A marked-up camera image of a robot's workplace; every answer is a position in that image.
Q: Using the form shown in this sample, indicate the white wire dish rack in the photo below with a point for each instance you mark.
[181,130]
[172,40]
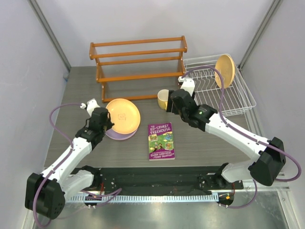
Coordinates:
[237,97]

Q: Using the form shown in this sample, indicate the white slotted cable duct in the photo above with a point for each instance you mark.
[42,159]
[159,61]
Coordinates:
[84,198]

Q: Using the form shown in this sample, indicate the yellow mug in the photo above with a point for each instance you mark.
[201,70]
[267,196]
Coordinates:
[162,98]

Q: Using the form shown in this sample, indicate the purple treehouse book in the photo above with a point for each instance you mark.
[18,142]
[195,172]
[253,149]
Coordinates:
[160,142]

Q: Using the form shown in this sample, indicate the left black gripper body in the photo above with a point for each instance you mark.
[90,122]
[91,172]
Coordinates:
[102,130]

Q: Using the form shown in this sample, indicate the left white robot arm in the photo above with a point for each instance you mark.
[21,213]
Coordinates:
[47,192]

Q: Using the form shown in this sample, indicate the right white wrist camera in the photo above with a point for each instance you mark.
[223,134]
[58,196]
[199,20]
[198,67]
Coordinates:
[187,84]

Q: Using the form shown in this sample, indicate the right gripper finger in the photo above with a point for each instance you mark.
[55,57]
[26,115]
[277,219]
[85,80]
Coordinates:
[169,101]
[174,109]

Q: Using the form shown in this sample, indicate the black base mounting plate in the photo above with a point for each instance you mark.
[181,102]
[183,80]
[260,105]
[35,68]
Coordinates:
[162,181]

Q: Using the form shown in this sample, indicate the purple plate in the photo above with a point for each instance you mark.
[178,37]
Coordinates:
[119,137]

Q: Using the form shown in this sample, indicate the yellow plate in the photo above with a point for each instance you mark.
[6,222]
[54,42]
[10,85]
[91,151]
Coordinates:
[226,67]
[125,115]

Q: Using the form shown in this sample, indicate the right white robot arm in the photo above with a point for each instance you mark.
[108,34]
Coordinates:
[265,161]

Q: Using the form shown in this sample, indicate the orange wooden shelf rack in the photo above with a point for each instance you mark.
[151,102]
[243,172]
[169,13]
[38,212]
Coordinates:
[137,65]

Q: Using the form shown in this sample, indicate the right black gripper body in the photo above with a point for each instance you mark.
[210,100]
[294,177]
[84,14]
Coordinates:
[183,116]

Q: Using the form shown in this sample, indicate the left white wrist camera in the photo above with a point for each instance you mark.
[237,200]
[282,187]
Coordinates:
[90,106]

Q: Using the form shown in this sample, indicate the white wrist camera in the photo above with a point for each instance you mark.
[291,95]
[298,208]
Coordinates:
[90,106]
[187,84]

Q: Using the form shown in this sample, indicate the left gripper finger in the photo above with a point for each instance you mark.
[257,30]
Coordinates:
[109,120]
[108,127]

